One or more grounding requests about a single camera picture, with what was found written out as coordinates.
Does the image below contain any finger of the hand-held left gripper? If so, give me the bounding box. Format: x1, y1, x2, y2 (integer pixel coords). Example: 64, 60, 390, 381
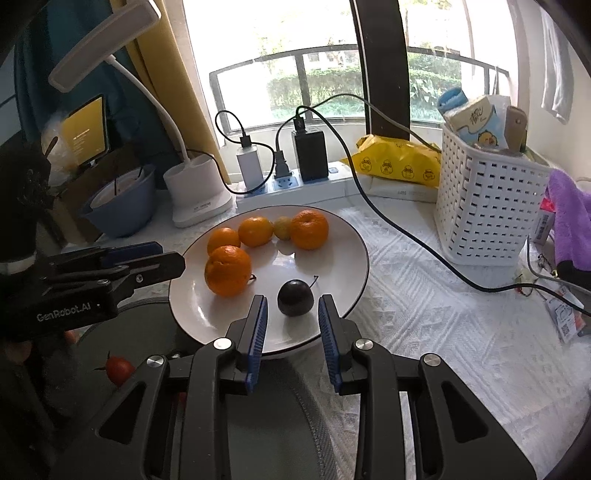
46, 241, 164, 278
39, 250, 187, 301

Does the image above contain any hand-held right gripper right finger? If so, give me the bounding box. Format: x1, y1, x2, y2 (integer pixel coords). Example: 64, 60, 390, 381
318, 293, 539, 480

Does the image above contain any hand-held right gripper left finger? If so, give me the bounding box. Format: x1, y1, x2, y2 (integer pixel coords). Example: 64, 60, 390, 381
46, 293, 269, 480

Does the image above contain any dark purple plum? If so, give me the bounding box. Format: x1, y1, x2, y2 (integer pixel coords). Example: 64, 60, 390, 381
277, 276, 319, 318

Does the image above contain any large orange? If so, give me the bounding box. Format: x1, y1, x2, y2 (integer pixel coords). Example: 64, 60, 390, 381
204, 246, 253, 297

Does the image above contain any small orange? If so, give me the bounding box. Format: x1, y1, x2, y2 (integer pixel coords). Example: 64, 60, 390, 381
238, 216, 274, 247
207, 227, 242, 254
290, 209, 330, 251

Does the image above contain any white plate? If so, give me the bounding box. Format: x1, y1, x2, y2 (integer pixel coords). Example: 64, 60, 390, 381
168, 204, 370, 356

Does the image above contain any blue bowl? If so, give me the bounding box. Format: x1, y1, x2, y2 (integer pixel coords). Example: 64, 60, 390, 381
78, 164, 157, 238

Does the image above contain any white bowl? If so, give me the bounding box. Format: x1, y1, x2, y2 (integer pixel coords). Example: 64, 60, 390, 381
90, 167, 148, 210

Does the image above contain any red cherry tomato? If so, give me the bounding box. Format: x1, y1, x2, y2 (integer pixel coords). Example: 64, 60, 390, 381
95, 352, 136, 387

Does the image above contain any white desk lamp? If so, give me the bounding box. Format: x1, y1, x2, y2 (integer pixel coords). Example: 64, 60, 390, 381
48, 0, 234, 229

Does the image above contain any grey round mat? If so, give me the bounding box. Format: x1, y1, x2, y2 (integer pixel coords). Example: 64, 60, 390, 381
46, 295, 338, 480

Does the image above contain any white textured tablecloth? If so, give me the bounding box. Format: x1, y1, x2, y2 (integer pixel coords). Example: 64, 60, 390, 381
157, 185, 591, 480

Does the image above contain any clear plastic bag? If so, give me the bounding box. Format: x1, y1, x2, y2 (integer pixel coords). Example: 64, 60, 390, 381
41, 111, 77, 185

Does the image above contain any black tablet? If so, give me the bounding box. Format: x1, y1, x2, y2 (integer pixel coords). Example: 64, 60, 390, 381
62, 95, 112, 169

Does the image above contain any white charger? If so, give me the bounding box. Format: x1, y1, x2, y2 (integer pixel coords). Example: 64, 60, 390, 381
236, 134, 266, 190

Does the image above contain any white power strip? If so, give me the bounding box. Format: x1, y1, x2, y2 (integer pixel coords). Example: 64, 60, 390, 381
235, 161, 365, 208

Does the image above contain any white wipes pack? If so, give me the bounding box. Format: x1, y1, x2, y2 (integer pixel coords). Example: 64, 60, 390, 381
358, 173, 439, 204

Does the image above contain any black charger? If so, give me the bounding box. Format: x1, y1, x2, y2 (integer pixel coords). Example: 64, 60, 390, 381
292, 117, 329, 182

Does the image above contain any yellow snack packet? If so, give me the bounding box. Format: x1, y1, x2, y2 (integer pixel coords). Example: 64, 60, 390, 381
342, 135, 443, 188

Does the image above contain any yellow curtain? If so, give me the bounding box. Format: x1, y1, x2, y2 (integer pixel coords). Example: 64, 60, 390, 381
134, 0, 232, 185

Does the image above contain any white plastic basket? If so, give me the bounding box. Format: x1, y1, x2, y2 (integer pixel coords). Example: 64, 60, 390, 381
434, 122, 559, 267

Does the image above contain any white tag card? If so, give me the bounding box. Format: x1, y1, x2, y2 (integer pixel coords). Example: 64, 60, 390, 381
545, 277, 587, 344

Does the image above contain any balcony railing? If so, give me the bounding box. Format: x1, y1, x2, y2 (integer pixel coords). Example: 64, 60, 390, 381
210, 44, 511, 134

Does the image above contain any red white small box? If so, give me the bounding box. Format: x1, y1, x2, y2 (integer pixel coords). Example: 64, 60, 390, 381
531, 194, 559, 245

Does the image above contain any paper tissue pack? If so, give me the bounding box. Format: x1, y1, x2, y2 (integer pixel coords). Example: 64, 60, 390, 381
445, 95, 511, 151

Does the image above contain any blue roll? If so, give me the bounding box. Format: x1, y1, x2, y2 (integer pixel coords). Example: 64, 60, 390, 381
438, 88, 469, 116

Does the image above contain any purple cloth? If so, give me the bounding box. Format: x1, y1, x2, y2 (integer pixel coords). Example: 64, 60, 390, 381
547, 168, 591, 273

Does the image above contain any brown cardboard piece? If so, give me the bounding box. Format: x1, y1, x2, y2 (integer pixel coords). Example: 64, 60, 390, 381
503, 106, 529, 153

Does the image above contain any hanging white shirt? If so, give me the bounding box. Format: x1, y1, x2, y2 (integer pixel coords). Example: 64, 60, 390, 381
538, 9, 575, 125

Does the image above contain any thin black cable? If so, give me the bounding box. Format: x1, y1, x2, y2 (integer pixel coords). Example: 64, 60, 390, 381
215, 110, 278, 195

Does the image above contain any long black cable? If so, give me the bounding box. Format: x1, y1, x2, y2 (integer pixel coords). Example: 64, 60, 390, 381
293, 93, 591, 319

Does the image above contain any dark window frame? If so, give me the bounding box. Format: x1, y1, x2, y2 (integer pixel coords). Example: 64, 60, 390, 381
349, 0, 411, 134

